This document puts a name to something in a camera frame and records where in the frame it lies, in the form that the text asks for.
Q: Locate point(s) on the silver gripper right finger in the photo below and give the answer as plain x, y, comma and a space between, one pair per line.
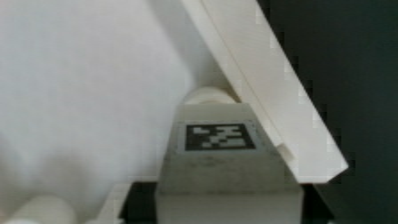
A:
316, 214

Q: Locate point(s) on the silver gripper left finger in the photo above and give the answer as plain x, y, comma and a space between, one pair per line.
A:
138, 206

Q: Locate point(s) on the white square table top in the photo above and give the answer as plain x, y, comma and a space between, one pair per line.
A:
103, 61

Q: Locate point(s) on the white table leg with tag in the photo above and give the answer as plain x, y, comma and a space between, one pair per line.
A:
225, 183

